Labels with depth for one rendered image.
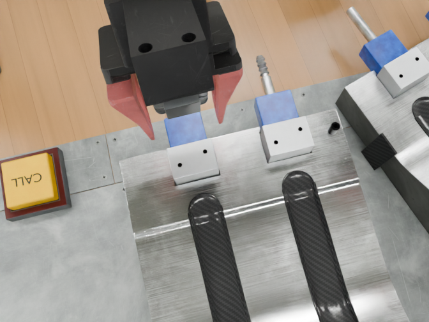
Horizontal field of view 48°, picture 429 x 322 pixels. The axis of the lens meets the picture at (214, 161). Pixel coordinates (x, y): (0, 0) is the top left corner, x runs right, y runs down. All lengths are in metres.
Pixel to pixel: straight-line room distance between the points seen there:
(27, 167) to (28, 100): 0.12
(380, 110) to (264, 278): 0.26
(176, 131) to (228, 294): 0.19
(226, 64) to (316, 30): 0.37
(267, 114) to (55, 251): 0.32
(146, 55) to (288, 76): 0.44
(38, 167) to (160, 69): 0.39
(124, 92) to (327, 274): 0.30
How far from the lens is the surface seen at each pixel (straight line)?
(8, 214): 0.67
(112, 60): 0.37
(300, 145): 0.53
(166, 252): 0.54
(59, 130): 0.70
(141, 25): 0.30
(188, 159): 0.52
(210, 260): 0.54
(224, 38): 0.37
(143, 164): 0.56
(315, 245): 0.55
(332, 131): 0.56
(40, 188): 0.64
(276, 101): 0.56
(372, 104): 0.64
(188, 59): 0.28
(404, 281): 0.66
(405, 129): 0.64
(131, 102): 0.38
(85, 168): 0.67
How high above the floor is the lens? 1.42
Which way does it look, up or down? 75 degrees down
